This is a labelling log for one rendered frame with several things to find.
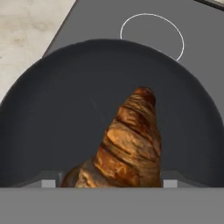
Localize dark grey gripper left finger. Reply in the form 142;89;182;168
17;170;66;189

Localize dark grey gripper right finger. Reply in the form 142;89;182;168
160;170;206;189

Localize brown croissant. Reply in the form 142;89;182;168
59;86;163;188

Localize dark grey frying pan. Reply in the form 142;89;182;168
0;38;224;188

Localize grey hob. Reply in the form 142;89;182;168
42;0;224;126

